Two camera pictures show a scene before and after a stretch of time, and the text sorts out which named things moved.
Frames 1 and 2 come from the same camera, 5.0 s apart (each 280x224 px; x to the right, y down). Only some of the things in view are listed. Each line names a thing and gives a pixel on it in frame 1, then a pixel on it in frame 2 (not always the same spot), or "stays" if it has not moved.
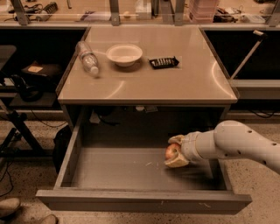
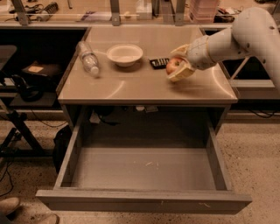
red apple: (171, 150) to (173, 65)
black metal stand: (10, 147) stays
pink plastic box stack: (203, 10) stays
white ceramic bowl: (124, 54) stays
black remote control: (164, 63) stays
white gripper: (189, 145) to (198, 53)
